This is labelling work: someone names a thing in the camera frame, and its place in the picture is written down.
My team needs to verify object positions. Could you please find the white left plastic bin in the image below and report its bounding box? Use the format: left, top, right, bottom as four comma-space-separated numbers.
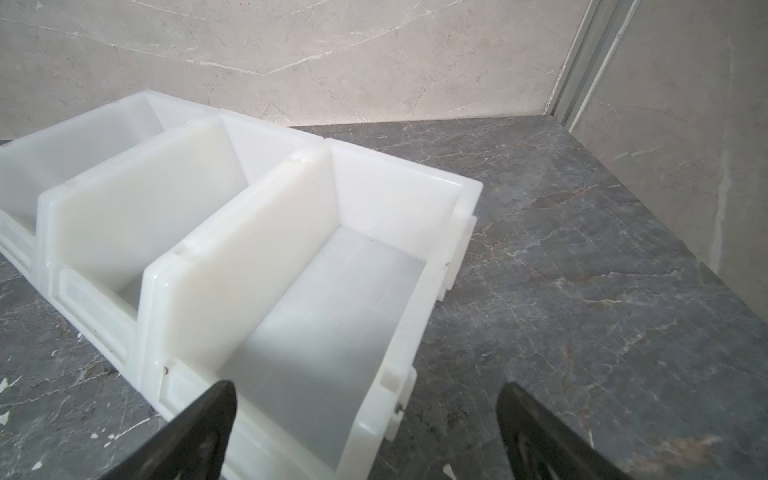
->
1, 90, 214, 284

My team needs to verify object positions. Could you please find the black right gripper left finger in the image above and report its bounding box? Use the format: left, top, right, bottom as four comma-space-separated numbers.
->
102, 380, 237, 479

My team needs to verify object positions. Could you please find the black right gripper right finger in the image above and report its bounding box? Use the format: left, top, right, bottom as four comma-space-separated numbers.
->
496, 382, 629, 479

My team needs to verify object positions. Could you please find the white right plastic bin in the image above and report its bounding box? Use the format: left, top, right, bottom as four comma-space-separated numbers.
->
136, 139, 483, 479

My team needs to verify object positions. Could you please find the white middle plastic bin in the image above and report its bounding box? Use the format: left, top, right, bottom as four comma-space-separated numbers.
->
36, 111, 317, 387

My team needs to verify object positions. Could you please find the white plastic bin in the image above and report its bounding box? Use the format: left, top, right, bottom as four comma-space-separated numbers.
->
1, 90, 214, 284
36, 111, 317, 387
136, 139, 483, 479

